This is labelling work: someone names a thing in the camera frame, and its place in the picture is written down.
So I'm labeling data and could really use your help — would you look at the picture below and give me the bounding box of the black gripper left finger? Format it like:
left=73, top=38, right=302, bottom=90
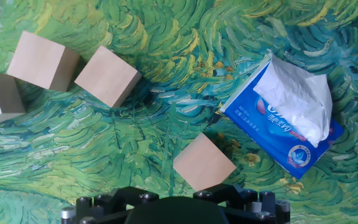
left=60, top=185, right=161, bottom=224

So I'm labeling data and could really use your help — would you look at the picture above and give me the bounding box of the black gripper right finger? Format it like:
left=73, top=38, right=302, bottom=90
left=193, top=183, right=291, bottom=224

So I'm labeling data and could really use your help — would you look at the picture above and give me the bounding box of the blue tissue pack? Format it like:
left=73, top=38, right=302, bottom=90
left=219, top=49, right=345, bottom=180

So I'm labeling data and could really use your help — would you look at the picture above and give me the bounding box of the green blue painting print cloth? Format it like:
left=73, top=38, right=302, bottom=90
left=0, top=0, right=358, bottom=224

